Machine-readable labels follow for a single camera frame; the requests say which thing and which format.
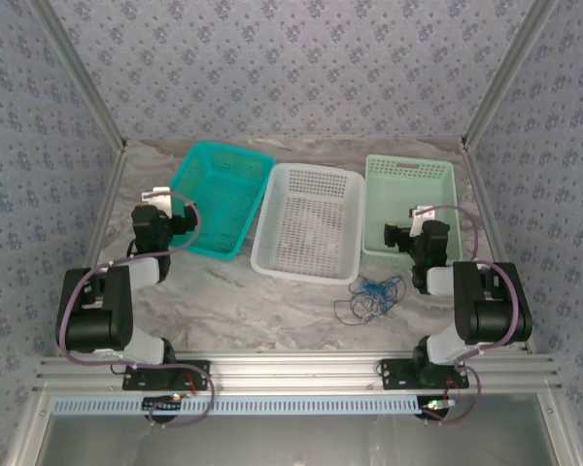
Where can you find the teal plastic basket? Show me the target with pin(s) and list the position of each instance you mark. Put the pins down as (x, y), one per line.
(223, 204)

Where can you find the light green plastic basket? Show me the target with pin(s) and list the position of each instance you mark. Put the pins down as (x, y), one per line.
(403, 194)

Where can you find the white plastic basket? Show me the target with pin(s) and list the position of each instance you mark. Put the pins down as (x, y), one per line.
(306, 228)

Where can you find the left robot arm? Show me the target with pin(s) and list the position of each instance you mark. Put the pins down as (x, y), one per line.
(97, 310)

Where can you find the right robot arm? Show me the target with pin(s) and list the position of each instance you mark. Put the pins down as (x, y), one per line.
(486, 306)

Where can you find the black adapter board with LED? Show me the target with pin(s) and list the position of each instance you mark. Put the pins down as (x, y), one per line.
(437, 407)
(162, 403)

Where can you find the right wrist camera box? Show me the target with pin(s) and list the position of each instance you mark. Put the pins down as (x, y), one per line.
(421, 221)

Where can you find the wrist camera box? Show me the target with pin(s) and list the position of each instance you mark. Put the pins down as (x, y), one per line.
(156, 199)
(421, 221)

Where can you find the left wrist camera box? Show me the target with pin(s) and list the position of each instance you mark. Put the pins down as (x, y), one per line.
(156, 199)

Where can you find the long aluminium base rail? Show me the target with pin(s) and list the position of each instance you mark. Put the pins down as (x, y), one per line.
(296, 374)

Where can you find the aluminium corner post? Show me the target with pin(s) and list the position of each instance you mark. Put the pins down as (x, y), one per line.
(82, 73)
(510, 73)

